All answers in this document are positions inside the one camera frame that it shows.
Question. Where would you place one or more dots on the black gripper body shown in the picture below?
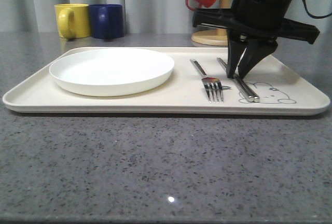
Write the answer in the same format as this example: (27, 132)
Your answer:
(256, 19)

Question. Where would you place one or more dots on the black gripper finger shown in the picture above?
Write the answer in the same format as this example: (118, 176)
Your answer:
(236, 46)
(257, 49)

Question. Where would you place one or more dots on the silver fork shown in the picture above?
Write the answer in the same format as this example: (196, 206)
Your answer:
(213, 86)

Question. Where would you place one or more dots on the white round plate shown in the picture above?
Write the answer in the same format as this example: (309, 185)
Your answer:
(112, 71)

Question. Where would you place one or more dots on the wooden mug tree stand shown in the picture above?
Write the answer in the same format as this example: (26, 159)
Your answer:
(217, 37)

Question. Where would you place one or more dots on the cream rabbit serving tray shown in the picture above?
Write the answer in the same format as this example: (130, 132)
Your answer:
(282, 92)

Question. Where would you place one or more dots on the dark blue mug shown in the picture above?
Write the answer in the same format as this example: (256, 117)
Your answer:
(106, 21)

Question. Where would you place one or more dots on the yellow mug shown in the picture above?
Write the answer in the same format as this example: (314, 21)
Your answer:
(72, 20)

